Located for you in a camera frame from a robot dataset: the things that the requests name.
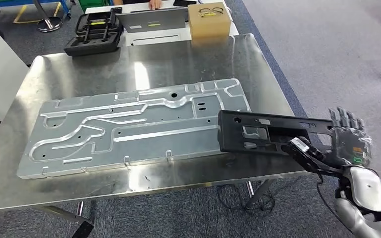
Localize brown cardboard box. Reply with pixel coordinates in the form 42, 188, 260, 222
187, 2, 232, 40

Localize chrome stanchion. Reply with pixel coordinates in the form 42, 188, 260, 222
32, 0, 64, 33

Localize stamped grey metal panel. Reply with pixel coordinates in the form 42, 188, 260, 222
16, 77, 252, 180

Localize grey laptop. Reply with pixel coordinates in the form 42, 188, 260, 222
115, 6, 189, 34

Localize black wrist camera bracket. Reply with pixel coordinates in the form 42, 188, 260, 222
282, 138, 353, 180

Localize plain white cabinet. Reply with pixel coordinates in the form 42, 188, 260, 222
0, 17, 30, 123

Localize stainless steel workbench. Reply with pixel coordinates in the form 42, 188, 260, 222
0, 33, 310, 231

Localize black eyeglasses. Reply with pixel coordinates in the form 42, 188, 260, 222
198, 6, 225, 17

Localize black foam tool case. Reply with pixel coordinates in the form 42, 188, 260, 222
63, 7, 124, 57

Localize green plastic crate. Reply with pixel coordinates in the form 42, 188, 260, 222
77, 0, 114, 12

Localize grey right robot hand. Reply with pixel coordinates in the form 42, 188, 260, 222
328, 106, 374, 169

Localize black robot body part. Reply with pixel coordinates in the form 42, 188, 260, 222
71, 220, 95, 238

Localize black phone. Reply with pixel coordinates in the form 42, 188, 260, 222
173, 0, 198, 8

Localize black plastic frame part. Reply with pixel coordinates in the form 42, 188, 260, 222
217, 109, 334, 157

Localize thin black camera cable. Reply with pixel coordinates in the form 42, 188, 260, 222
316, 174, 346, 228

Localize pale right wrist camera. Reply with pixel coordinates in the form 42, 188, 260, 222
289, 137, 310, 153

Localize white desk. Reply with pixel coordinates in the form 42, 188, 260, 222
85, 0, 240, 48

